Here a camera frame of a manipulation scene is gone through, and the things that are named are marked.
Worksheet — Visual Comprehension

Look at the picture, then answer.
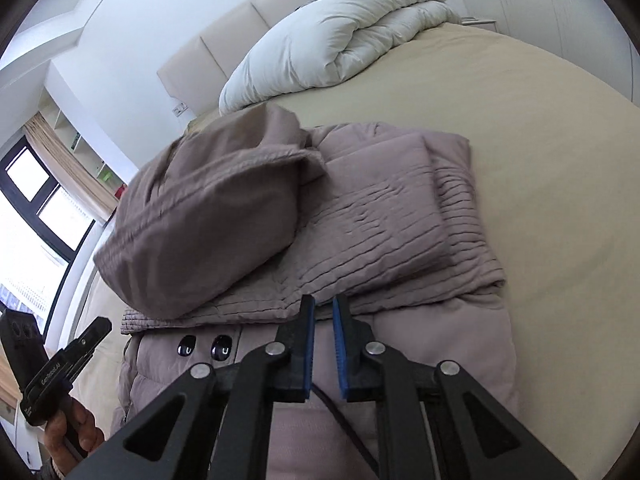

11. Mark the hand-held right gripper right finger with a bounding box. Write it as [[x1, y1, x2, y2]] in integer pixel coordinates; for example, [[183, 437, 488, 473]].
[[333, 293, 577, 480]]

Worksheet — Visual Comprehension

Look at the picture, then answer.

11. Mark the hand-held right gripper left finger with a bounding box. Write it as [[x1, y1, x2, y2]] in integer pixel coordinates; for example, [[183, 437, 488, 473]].
[[65, 294, 316, 480]]

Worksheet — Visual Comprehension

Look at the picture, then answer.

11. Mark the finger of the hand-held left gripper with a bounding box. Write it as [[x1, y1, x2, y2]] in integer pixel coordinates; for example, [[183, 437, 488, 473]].
[[64, 316, 113, 367]]

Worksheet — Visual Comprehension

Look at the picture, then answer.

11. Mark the mauve puffer coat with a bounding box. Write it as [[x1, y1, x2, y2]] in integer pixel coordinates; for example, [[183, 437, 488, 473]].
[[93, 102, 522, 480]]

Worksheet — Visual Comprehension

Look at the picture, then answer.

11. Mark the person's left hand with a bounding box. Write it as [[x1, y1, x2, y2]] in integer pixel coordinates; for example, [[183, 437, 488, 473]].
[[42, 394, 107, 480]]

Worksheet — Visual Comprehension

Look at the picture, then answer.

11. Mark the black framed window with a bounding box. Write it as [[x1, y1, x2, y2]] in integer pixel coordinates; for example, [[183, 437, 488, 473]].
[[0, 129, 97, 332]]

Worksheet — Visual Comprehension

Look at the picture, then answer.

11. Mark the beige curtain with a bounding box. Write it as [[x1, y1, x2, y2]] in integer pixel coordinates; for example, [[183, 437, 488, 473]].
[[22, 112, 121, 222]]

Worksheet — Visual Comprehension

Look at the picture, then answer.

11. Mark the bed with beige sheet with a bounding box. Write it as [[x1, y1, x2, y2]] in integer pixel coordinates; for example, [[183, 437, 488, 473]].
[[75, 22, 640, 480]]

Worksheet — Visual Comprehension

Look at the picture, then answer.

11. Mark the white duvet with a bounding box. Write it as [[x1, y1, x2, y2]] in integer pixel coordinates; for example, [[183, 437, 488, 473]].
[[218, 0, 464, 115]]

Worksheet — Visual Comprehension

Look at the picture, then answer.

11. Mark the cream padded headboard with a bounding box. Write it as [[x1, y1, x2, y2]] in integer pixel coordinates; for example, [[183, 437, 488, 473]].
[[156, 0, 407, 117]]

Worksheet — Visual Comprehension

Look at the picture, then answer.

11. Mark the white nightstand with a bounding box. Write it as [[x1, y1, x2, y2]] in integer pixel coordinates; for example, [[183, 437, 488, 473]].
[[460, 16, 499, 36]]

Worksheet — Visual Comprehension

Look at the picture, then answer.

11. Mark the white wardrobe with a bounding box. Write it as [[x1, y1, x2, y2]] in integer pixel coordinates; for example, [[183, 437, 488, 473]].
[[444, 0, 628, 78]]

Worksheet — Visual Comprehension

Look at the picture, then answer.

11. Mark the black cable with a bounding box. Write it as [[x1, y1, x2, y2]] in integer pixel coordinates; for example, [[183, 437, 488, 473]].
[[311, 382, 381, 480]]

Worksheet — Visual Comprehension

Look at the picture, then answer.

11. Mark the white wall shelf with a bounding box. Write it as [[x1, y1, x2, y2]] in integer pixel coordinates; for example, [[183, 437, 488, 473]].
[[47, 99, 137, 202]]

